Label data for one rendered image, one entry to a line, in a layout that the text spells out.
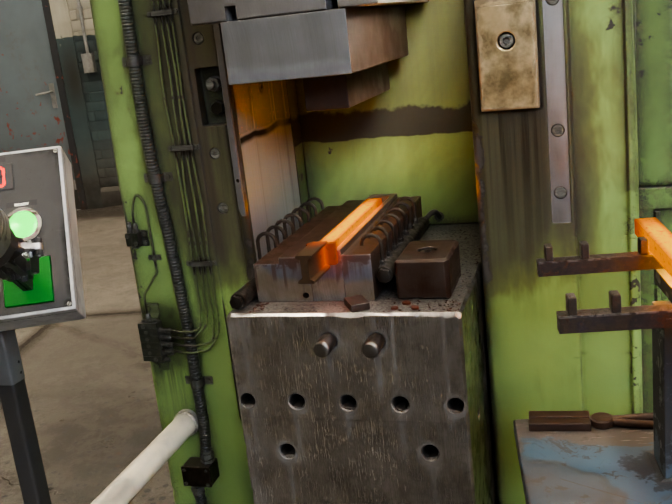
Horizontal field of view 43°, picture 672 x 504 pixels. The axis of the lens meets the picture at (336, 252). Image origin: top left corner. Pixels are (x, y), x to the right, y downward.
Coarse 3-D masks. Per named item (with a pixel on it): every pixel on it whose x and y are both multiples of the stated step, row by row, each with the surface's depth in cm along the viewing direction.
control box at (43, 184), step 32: (0, 160) 140; (32, 160) 140; (64, 160) 143; (0, 192) 139; (32, 192) 139; (64, 192) 140; (64, 224) 138; (64, 256) 136; (0, 288) 134; (64, 288) 135; (0, 320) 133; (32, 320) 137; (64, 320) 140
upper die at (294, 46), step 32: (224, 32) 131; (256, 32) 130; (288, 32) 128; (320, 32) 127; (352, 32) 128; (384, 32) 147; (256, 64) 131; (288, 64) 130; (320, 64) 128; (352, 64) 128
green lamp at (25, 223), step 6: (12, 216) 137; (18, 216) 137; (24, 216) 137; (30, 216) 138; (12, 222) 137; (18, 222) 137; (24, 222) 137; (30, 222) 137; (36, 222) 137; (12, 228) 137; (18, 228) 137; (24, 228) 137; (30, 228) 137; (18, 234) 137; (24, 234) 137; (30, 234) 137
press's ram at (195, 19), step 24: (192, 0) 131; (216, 0) 130; (240, 0) 129; (264, 0) 128; (288, 0) 127; (312, 0) 126; (336, 0) 131; (360, 0) 124; (384, 0) 127; (408, 0) 143; (192, 24) 132
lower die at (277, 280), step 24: (336, 216) 164; (288, 240) 154; (312, 240) 148; (384, 240) 143; (264, 264) 140; (288, 264) 139; (336, 264) 136; (360, 264) 135; (264, 288) 141; (288, 288) 140; (312, 288) 139; (336, 288) 138; (360, 288) 136
